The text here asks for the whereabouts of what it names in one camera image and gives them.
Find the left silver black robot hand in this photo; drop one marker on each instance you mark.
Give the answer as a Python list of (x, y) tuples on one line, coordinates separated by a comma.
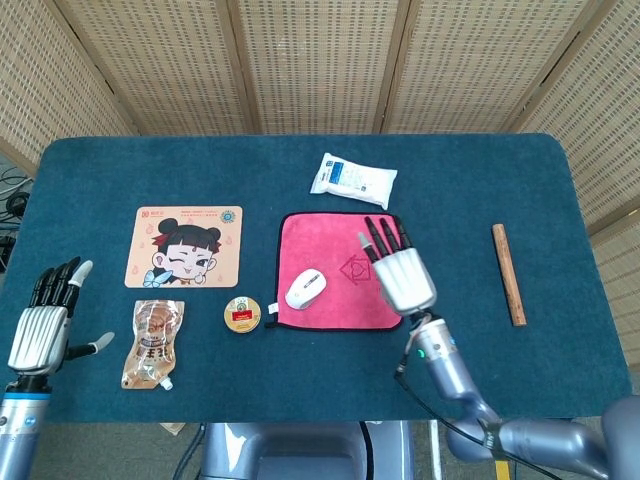
[(40, 340)]

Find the pink square towel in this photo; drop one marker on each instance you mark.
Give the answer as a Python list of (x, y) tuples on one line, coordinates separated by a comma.
[(320, 240)]

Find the teal carpet table cover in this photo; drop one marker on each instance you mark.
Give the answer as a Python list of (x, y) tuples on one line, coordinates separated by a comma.
[(450, 200)]

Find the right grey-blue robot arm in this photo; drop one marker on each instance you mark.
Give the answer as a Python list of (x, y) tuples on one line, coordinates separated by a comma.
[(450, 370)]

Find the white computer mouse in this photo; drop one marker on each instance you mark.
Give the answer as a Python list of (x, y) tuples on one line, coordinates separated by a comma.
[(305, 290)]

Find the white wet wipes pack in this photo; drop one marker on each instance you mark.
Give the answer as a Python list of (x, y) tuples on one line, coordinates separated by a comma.
[(350, 180)]

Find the woven bamboo folding screen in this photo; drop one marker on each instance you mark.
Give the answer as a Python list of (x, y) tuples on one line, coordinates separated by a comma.
[(320, 65)]

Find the brown wooden stick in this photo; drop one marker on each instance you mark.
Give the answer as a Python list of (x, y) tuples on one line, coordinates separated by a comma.
[(509, 275)]

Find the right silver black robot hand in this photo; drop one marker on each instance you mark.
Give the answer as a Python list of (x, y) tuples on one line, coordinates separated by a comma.
[(405, 280)]

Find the brown drink spout pouch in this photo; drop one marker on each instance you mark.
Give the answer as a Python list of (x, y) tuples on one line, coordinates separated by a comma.
[(150, 350)]

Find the round gold tin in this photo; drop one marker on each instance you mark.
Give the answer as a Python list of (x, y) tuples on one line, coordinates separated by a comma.
[(242, 315)]

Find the brown paper scrap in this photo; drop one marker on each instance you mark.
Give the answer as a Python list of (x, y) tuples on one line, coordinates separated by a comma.
[(173, 429)]

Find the grey-blue robot torso base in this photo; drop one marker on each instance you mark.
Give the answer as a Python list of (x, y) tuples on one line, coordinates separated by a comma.
[(300, 450)]

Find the white table leg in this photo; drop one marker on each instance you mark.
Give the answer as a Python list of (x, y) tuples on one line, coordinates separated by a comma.
[(436, 450)]

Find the cartoon girl mouse pad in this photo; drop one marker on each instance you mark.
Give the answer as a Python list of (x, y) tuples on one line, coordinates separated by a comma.
[(220, 270)]

